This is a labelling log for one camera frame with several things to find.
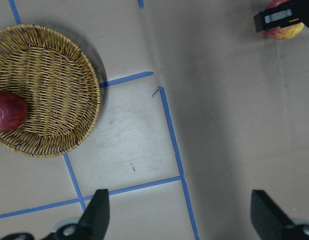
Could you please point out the dark red apple in basket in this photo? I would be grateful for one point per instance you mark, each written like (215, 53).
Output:
(13, 111)

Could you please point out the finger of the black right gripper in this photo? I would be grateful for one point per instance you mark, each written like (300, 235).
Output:
(286, 14)

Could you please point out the woven wicker basket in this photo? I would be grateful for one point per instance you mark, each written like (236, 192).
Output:
(59, 84)

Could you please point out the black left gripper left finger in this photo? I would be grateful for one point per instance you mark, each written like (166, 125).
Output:
(92, 225)

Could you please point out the red yellow apple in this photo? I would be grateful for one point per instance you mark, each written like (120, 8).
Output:
(285, 33)

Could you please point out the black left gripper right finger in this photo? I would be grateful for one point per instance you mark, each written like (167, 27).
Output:
(271, 223)

